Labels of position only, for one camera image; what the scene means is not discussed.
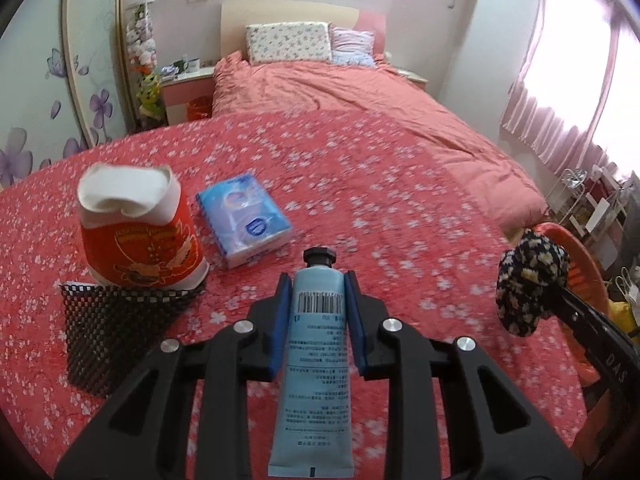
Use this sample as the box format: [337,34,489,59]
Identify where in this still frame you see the white rolling cart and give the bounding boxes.
[570,165,631,271]

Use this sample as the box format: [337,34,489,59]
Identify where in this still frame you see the beige and pink headboard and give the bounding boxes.
[220,0,388,63]

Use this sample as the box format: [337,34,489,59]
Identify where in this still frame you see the hanging plush toys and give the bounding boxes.
[125,2,158,73]

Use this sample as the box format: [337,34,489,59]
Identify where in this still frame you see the bed with coral duvet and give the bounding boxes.
[212,50,548,233]

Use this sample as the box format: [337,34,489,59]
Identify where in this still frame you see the red paper cup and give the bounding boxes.
[77,162,210,293]

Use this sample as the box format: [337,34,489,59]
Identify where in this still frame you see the orange laundry basket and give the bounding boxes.
[530,222,640,466]

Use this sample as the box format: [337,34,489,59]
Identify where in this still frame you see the white wire rack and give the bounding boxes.
[547,167,588,226]

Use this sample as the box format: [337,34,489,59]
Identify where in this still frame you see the white floral pillow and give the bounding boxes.
[245,21,333,66]

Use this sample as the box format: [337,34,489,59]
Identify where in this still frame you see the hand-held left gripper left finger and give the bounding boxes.
[54,272,293,480]

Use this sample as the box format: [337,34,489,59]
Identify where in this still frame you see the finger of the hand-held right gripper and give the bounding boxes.
[544,282,612,333]

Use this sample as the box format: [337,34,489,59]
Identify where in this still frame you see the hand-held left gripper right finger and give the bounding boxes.
[344,270,586,480]

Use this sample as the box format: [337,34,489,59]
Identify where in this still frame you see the blue cream tube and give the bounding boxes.
[267,247,357,478]

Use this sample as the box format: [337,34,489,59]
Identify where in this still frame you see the pink curtain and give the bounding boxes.
[500,0,640,183]

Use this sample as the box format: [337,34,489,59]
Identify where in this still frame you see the black floral cloth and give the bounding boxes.
[495,227,571,338]

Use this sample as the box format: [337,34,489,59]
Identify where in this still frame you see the yellow green plush toy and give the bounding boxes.
[136,72,167,121]

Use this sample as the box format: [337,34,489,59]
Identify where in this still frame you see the pink and white nightstand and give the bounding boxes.
[160,67,217,126]
[395,67,430,91]

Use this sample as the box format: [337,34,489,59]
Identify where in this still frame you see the blue tissue pack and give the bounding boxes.
[195,172,293,269]

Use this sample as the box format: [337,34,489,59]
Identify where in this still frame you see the wardrobe door with purple flowers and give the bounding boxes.
[0,0,141,191]

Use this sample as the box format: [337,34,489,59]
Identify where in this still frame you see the pink striped pillow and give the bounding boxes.
[329,27,377,68]

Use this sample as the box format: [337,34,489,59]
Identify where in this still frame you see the red floral tablecloth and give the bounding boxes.
[0,110,591,480]

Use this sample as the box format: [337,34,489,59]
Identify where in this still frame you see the small red bin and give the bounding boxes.
[186,99,213,122]

